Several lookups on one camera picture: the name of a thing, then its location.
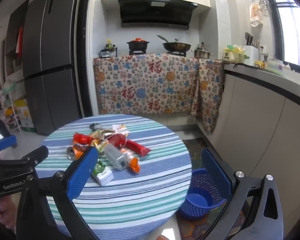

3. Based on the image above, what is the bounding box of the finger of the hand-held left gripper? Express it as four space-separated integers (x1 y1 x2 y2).
0 145 49 174
0 134 17 161

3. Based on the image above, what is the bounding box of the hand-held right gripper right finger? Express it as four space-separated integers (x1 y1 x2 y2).
197 147 284 240

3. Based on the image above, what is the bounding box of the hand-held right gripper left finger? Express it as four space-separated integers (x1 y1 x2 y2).
16 146 100 240

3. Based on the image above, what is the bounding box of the crushed orange drink can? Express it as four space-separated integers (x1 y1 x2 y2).
66 145 89 161

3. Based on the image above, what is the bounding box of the green white drink carton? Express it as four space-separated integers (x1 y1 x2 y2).
91 159 114 187

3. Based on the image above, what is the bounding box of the yellow green snack wrapper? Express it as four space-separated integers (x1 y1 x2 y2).
90 140 109 153

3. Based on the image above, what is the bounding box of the red plastic bag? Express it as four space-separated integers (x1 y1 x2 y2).
73 132 95 146

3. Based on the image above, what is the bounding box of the blue plastic basket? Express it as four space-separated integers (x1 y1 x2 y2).
176 169 228 220

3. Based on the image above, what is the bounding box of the gold black foil wrapper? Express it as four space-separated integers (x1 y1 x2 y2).
89 123 117 141

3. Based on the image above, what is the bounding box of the white orange snack bag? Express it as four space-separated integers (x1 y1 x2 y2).
120 148 142 173

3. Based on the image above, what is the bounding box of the white red yellow paper bag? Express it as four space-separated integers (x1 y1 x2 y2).
112 124 130 137

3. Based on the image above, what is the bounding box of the long red snack wrapper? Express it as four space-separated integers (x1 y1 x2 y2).
125 139 152 157

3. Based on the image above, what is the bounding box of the person's left hand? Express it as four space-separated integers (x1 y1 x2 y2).
0 196 17 233

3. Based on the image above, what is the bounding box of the yellow white cardboard box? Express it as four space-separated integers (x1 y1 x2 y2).
16 99 37 132

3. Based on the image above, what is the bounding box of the white shelf rack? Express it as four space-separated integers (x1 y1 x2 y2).
1 80 24 133

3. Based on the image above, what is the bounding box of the round striped table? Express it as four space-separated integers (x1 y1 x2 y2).
35 114 192 240

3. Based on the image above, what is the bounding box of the kitchen counter cabinet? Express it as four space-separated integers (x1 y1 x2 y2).
211 61 300 240

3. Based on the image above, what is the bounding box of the narrow flower printed cloth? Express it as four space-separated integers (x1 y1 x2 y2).
190 58 225 135

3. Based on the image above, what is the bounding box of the grey refrigerator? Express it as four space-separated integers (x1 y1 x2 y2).
22 0 87 136

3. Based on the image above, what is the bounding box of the red hanging cloth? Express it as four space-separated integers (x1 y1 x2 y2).
16 27 24 54

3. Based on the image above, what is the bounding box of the wide flower printed cloth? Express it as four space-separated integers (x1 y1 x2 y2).
93 53 200 117

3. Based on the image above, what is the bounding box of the dark wooden shelving unit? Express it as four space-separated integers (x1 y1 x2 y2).
4 0 30 80

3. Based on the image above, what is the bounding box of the steel pot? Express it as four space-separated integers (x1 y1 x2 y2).
191 49 214 59

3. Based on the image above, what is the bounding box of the green yellow plastic container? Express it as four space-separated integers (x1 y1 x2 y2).
222 44 247 63

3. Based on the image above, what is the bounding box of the black kitchen container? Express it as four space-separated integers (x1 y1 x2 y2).
99 49 115 58

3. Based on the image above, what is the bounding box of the white knife holder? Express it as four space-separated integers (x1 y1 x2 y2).
242 32 262 67

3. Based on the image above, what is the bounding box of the wok with glass lid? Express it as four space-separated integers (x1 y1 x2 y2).
156 34 192 52

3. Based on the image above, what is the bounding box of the black gas stove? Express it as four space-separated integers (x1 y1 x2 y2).
129 49 187 57

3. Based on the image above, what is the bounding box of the black clay pot orange lid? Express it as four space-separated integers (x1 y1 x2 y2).
126 38 150 51

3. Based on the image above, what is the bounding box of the dark framed window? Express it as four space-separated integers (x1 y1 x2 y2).
261 0 300 73

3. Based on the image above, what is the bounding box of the hanging printed bag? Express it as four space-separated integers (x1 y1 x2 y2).
250 2 263 28

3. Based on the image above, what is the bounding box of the black range hood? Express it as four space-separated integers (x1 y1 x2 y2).
118 0 198 30

